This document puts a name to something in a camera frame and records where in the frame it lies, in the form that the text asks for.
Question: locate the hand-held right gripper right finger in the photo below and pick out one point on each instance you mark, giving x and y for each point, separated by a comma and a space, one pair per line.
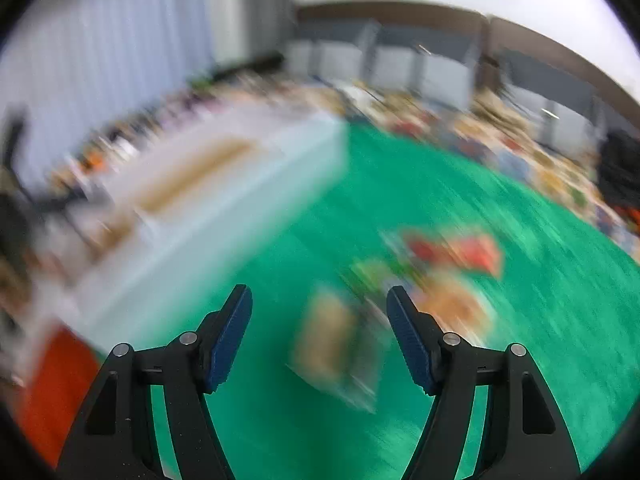
407, 340

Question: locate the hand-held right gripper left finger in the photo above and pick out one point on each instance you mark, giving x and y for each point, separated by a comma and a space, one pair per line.
230, 340

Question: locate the green sausage packet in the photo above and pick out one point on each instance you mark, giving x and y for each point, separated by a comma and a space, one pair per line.
372, 277

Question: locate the bread in clear wrapper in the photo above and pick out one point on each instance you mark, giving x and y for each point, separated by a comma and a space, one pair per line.
325, 335

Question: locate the red and green snack packet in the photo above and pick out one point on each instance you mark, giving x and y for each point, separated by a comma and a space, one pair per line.
450, 252

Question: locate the white table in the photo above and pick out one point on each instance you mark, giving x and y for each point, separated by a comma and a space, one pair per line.
225, 230

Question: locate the green patterned cloth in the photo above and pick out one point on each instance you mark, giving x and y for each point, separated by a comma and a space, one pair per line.
550, 340

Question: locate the orange red object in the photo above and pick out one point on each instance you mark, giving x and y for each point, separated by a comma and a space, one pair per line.
60, 400

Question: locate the floral bed sheet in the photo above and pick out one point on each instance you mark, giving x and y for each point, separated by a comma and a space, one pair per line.
525, 155

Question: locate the row of assorted small items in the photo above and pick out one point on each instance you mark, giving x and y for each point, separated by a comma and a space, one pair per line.
125, 135

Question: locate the black and orange bag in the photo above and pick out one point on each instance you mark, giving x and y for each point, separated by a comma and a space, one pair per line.
620, 165

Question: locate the black tripod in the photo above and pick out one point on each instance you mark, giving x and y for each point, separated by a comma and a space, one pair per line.
12, 135

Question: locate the light curtain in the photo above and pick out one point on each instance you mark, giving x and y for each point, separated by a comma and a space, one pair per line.
125, 35

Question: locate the brown headboard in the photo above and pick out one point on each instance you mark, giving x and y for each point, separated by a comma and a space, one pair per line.
400, 10

